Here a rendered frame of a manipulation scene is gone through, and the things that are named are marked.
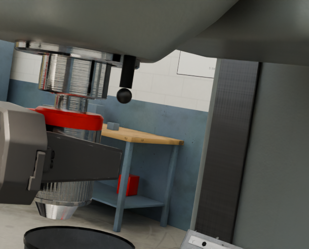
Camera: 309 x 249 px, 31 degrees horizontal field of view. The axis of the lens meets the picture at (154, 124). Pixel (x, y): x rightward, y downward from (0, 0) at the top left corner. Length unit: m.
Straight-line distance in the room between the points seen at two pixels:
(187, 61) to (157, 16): 5.45
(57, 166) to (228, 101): 0.42
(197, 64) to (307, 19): 5.30
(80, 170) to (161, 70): 5.64
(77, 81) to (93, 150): 0.05
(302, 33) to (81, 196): 0.19
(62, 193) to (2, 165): 0.07
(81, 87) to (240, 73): 0.40
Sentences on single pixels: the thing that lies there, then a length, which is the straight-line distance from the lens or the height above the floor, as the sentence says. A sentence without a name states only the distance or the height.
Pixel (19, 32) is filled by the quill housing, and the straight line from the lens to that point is 0.34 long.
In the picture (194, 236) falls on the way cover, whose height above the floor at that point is 1.11.
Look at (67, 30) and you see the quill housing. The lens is 0.32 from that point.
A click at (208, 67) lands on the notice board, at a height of 1.63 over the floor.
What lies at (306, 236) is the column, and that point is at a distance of 0.70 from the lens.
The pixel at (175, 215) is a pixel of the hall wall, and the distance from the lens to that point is 5.78.
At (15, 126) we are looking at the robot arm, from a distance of 0.33.
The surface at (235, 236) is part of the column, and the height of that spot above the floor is 1.12.
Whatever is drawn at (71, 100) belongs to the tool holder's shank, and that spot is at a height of 1.28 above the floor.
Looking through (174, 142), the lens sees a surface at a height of 0.86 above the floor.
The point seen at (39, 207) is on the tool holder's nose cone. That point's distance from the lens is 0.39.
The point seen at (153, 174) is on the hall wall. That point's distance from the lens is 5.96.
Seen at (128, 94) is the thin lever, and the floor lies 1.29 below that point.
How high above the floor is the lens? 1.29
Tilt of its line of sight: 3 degrees down
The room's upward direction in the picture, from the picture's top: 9 degrees clockwise
